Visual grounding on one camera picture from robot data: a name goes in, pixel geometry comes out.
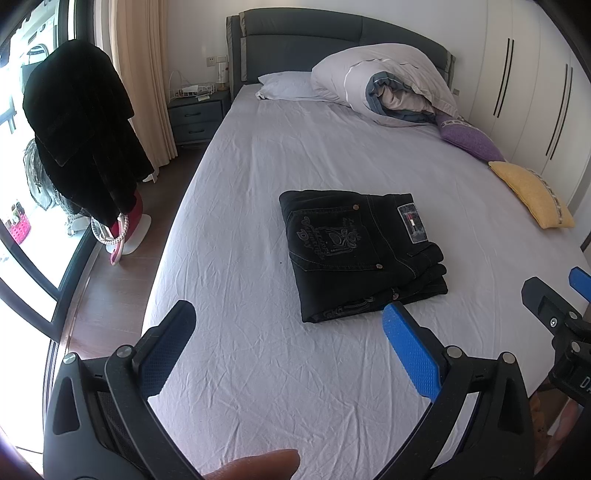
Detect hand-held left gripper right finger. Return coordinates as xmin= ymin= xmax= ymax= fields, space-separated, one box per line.
xmin=369 ymin=302 xmax=542 ymax=480

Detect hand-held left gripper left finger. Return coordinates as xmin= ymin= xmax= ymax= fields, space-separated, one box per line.
xmin=43 ymin=300 xmax=205 ymax=480

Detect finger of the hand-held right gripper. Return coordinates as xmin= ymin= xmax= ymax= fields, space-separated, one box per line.
xmin=521 ymin=276 xmax=583 ymax=334
xmin=568 ymin=266 xmax=591 ymax=306

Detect black denim pants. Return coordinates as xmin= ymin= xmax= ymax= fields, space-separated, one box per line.
xmin=278 ymin=189 xmax=450 ymax=324

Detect person's left hand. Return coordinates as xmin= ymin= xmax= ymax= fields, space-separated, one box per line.
xmin=203 ymin=449 xmax=302 ymax=480

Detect yellow pillow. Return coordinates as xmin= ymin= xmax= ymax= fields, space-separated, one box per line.
xmin=488 ymin=160 xmax=576 ymax=230

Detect white and pink garment steamer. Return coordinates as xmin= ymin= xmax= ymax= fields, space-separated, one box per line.
xmin=91 ymin=190 xmax=154 ymax=267

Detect bed with white sheet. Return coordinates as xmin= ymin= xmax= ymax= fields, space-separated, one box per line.
xmin=140 ymin=8 xmax=591 ymax=480

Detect purple pillow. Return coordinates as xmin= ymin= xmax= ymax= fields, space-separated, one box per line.
xmin=435 ymin=113 xmax=506 ymax=163

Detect pink plastic basket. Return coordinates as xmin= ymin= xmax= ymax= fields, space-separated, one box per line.
xmin=4 ymin=213 xmax=34 ymax=246

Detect grey patterned cloth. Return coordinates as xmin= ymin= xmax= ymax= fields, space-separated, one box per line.
xmin=22 ymin=137 xmax=86 ymax=219

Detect white wardrobe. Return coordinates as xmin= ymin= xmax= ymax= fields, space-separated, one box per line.
xmin=455 ymin=0 xmax=591 ymax=245

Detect grey-blue nightstand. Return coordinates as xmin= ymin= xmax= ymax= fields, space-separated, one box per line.
xmin=167 ymin=89 xmax=232 ymax=148

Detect black fluffy coat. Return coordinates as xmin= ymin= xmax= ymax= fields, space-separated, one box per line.
xmin=21 ymin=39 xmax=155 ymax=223

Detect white and blue duvet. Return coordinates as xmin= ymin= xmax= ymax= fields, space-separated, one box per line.
xmin=310 ymin=44 xmax=460 ymax=127

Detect beige curtain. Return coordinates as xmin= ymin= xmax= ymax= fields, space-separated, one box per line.
xmin=106 ymin=0 xmax=179 ymax=170

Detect white pillow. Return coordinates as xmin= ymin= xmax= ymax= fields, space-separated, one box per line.
xmin=255 ymin=71 xmax=324 ymax=102

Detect window with black frame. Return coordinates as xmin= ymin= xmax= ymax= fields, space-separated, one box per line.
xmin=0 ymin=0 xmax=100 ymax=344

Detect white wire basket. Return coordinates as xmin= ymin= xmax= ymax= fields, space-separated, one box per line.
xmin=168 ymin=71 xmax=219 ymax=101

